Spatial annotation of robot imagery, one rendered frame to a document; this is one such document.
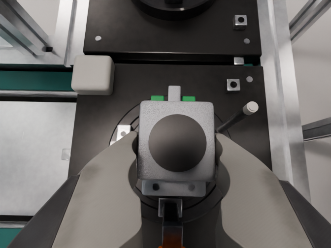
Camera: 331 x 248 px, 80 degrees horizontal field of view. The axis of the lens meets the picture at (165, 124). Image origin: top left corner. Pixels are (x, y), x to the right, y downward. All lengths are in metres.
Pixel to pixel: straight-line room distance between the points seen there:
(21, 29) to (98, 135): 0.15
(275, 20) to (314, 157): 0.24
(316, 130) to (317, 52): 0.21
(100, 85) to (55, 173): 0.15
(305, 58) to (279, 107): 0.20
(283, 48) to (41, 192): 0.39
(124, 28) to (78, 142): 0.16
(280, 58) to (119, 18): 0.23
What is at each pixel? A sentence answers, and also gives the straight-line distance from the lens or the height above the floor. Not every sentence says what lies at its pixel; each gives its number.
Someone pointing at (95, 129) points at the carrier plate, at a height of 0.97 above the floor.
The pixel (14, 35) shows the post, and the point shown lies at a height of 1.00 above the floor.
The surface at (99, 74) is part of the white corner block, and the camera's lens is 0.26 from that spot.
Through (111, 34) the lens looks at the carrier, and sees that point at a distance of 0.31.
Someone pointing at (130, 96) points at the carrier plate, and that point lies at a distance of 0.26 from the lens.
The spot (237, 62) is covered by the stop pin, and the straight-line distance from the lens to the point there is 0.29.
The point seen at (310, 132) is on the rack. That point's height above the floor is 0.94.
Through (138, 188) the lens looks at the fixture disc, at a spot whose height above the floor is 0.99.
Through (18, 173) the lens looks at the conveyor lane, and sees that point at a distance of 0.36.
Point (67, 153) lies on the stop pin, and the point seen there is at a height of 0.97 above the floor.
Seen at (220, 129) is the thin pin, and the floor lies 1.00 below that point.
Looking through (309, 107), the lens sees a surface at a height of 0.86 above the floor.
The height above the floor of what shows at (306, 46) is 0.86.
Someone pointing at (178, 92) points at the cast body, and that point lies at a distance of 0.16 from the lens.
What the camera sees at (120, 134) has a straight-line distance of 0.21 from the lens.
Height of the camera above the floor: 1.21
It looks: 78 degrees down
